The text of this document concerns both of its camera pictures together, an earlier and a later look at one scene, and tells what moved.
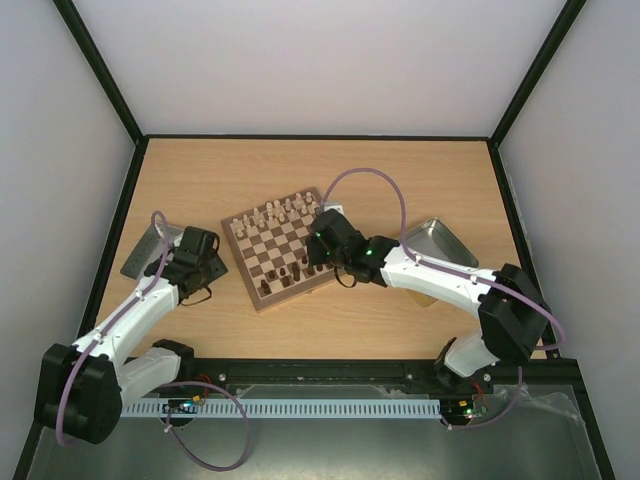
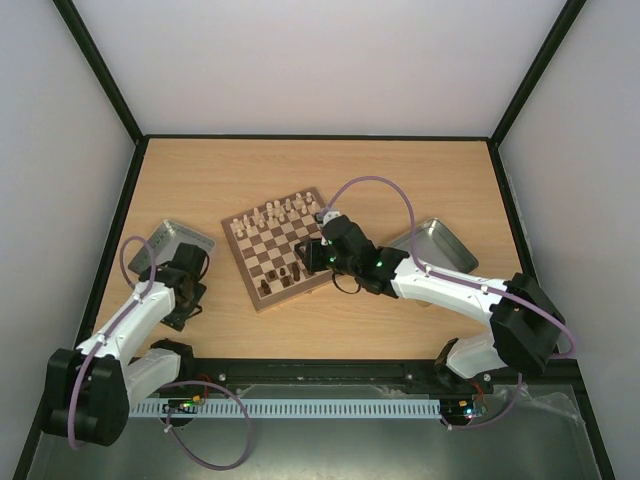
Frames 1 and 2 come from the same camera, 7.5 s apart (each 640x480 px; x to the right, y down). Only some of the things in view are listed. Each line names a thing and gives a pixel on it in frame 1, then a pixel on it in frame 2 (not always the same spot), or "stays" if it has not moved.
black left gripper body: (214, 271) -> (186, 307)
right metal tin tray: (431, 238) stays
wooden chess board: (269, 244) stays
